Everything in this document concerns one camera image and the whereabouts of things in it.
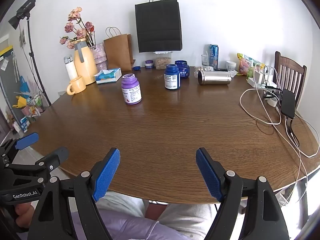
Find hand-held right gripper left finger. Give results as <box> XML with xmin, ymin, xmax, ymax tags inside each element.
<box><xmin>27</xmin><ymin>147</ymin><xmax>120</xmax><ymax>240</ymax></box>

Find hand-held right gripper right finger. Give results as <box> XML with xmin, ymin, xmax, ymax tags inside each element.
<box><xmin>195</xmin><ymin>147</ymin><xmax>290</xmax><ymax>240</ymax></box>

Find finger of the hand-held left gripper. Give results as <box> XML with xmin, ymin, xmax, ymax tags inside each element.
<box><xmin>4</xmin><ymin>147</ymin><xmax>69</xmax><ymax>186</ymax></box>
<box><xmin>0</xmin><ymin>132</ymin><xmax>40</xmax><ymax>167</ymax></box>

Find stainless steel cup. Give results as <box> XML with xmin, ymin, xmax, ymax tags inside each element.
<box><xmin>197</xmin><ymin>70</ymin><xmax>232</xmax><ymax>86</ymax></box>

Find person's left hand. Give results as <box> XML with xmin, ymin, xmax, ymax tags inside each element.
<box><xmin>14</xmin><ymin>201</ymin><xmax>35</xmax><ymax>228</ymax></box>

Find pile of assorted floor clutter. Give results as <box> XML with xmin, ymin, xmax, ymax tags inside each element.
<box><xmin>5</xmin><ymin>75</ymin><xmax>47</xmax><ymax>133</ymax></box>

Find person's white shorts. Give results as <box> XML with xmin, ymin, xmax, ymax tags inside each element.
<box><xmin>96</xmin><ymin>191</ymin><xmax>222</xmax><ymax>238</ymax></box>

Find lavender garment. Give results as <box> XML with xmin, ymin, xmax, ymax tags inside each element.
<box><xmin>70</xmin><ymin>210</ymin><xmax>192</xmax><ymax>240</ymax></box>

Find person's leg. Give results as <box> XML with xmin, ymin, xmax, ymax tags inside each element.
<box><xmin>145</xmin><ymin>201</ymin><xmax>168</xmax><ymax>222</ymax></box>

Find yellow mug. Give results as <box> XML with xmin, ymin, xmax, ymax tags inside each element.
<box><xmin>66</xmin><ymin>76</ymin><xmax>87</xmax><ymax>96</ymax></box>

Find black tripod stand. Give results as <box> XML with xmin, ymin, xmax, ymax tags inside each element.
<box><xmin>19</xmin><ymin>15</ymin><xmax>53</xmax><ymax>107</ymax></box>

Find white thermos bottle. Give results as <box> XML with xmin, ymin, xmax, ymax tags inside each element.
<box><xmin>63</xmin><ymin>56</ymin><xmax>78</xmax><ymax>81</ymax></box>

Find purple supplement bottle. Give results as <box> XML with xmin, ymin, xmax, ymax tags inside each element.
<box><xmin>121</xmin><ymin>73</ymin><xmax>142</xmax><ymax>105</ymax></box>

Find yellow thermos jug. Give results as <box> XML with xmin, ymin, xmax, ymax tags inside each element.
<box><xmin>73</xmin><ymin>39</ymin><xmax>98</xmax><ymax>85</ymax></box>

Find blue white tissue box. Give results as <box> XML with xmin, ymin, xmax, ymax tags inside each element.
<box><xmin>93</xmin><ymin>68</ymin><xmax>122</xmax><ymax>85</ymax></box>

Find white power strip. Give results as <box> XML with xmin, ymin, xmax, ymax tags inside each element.
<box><xmin>247</xmin><ymin>76</ymin><xmax>278</xmax><ymax>89</ymax></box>

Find blue bottle white label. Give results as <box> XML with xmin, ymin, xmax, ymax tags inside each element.
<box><xmin>164</xmin><ymin>64</ymin><xmax>181</xmax><ymax>91</ymax></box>

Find black power bank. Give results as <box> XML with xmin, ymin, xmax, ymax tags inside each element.
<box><xmin>280</xmin><ymin>88</ymin><xmax>296</xmax><ymax>119</ymax></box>

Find dark blue jar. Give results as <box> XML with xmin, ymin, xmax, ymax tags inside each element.
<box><xmin>174</xmin><ymin>60</ymin><xmax>189</xmax><ymax>79</ymax></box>

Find pink wrapped vase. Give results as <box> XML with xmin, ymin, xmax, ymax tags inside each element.
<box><xmin>89</xmin><ymin>42</ymin><xmax>108</xmax><ymax>71</ymax></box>

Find clear drinking glass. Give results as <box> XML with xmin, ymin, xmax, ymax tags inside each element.
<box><xmin>201</xmin><ymin>54</ymin><xmax>218</xmax><ymax>68</ymax></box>

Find pink snack packet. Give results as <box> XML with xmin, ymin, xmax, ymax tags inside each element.
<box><xmin>237</xmin><ymin>53</ymin><xmax>253</xmax><ymax>75</ymax></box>

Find green snack packet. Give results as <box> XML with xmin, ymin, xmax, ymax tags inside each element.
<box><xmin>246</xmin><ymin>55</ymin><xmax>265</xmax><ymax>79</ymax></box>

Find dried pink rose bouquet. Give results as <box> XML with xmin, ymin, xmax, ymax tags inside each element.
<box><xmin>59</xmin><ymin>7</ymin><xmax>97</xmax><ymax>50</ymax></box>

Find woven beige box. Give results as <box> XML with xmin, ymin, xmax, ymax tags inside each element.
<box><xmin>155</xmin><ymin>57</ymin><xmax>172</xmax><ymax>70</ymax></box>

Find brown paper bag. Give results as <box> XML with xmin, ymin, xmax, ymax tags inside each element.
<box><xmin>103</xmin><ymin>27</ymin><xmax>135</xmax><ymax>71</ymax></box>

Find blue drink can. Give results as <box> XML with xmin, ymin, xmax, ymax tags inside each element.
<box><xmin>207</xmin><ymin>44</ymin><xmax>219</xmax><ymax>69</ymax></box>

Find wooden chair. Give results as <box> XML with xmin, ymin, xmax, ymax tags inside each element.
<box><xmin>274</xmin><ymin>51</ymin><xmax>307</xmax><ymax>110</ymax></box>

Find black paper bag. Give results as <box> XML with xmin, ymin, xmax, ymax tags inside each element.
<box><xmin>134</xmin><ymin>0</ymin><xmax>183</xmax><ymax>53</ymax></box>

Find white looped cable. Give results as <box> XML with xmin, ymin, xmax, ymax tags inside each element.
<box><xmin>239</xmin><ymin>88</ymin><xmax>283</xmax><ymax>126</ymax></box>

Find long white cable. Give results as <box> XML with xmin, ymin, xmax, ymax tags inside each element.
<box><xmin>260</xmin><ymin>97</ymin><xmax>320</xmax><ymax>205</ymax></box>

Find black cable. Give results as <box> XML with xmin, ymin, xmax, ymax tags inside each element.
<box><xmin>286</xmin><ymin>117</ymin><xmax>301</xmax><ymax>148</ymax></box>

